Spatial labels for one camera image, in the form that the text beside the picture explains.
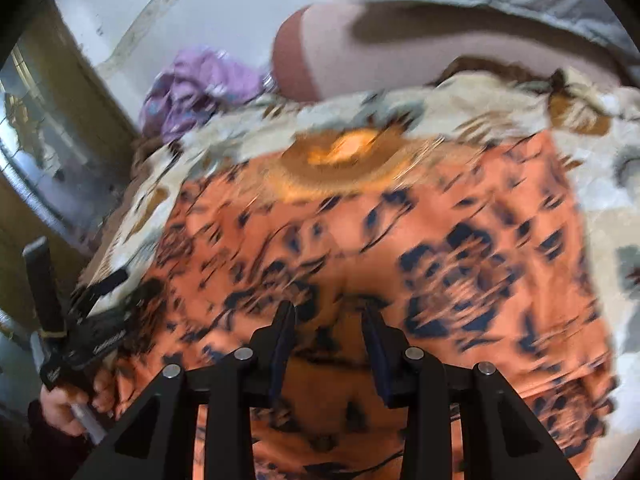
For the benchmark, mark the glass window with frame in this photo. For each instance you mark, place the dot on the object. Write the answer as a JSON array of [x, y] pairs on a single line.
[[45, 160]]

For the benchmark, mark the orange black floral garment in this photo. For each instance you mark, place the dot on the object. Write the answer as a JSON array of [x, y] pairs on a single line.
[[360, 240]]

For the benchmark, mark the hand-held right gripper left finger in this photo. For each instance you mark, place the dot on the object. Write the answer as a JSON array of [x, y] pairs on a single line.
[[282, 342]]

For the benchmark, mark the purple floral cloth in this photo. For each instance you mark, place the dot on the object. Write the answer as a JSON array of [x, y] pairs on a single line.
[[200, 85]]

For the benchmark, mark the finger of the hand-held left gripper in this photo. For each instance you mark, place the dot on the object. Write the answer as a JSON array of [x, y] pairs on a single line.
[[102, 285]]

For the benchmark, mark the cream floral plush blanket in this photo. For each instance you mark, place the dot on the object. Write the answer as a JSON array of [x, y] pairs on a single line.
[[500, 110]]

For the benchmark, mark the person's left hand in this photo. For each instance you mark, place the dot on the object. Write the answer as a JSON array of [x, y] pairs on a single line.
[[62, 407]]

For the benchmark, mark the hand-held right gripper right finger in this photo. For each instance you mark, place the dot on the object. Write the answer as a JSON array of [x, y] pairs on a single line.
[[375, 355]]

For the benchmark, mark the person's left forearm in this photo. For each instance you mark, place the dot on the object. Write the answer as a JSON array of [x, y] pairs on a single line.
[[52, 452]]

